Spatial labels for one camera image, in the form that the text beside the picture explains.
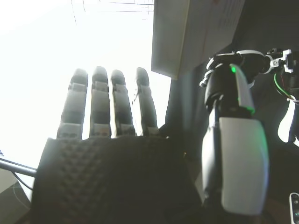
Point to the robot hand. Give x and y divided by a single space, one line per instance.
112 177

